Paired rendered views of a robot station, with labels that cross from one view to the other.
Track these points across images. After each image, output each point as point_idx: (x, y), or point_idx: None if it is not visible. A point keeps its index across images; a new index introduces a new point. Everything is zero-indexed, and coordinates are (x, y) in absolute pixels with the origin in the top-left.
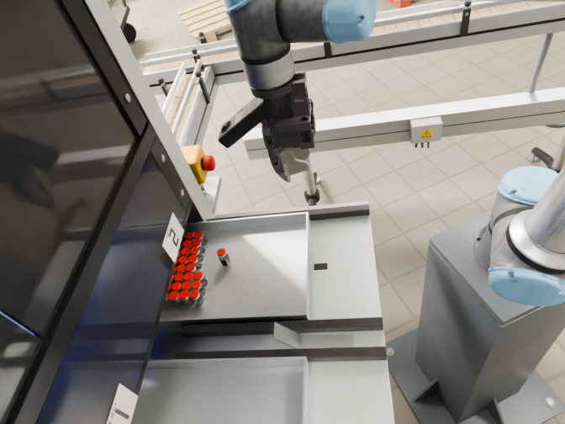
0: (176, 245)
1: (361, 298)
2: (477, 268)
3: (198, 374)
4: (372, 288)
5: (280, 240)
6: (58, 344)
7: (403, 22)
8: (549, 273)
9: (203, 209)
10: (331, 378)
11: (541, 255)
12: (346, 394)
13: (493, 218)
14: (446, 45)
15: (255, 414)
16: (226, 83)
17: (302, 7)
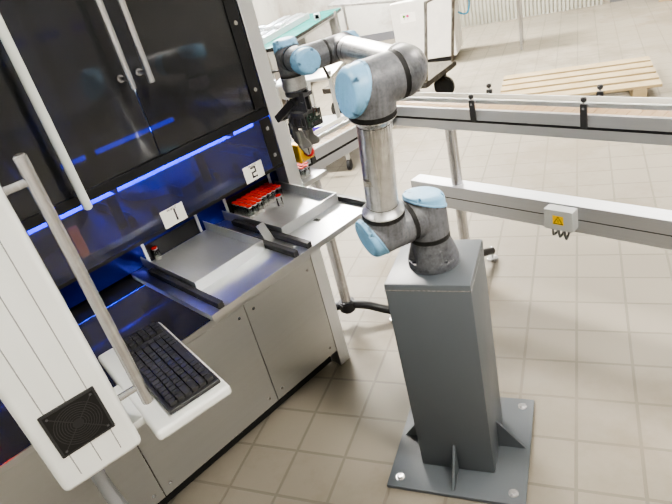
0: (253, 176)
1: (316, 236)
2: (406, 261)
3: (223, 238)
4: (325, 234)
5: (314, 204)
6: (164, 159)
7: (536, 105)
8: (366, 223)
9: (293, 177)
10: (267, 256)
11: (364, 210)
12: (265, 262)
13: None
14: (570, 134)
15: (227, 255)
16: (400, 125)
17: (287, 56)
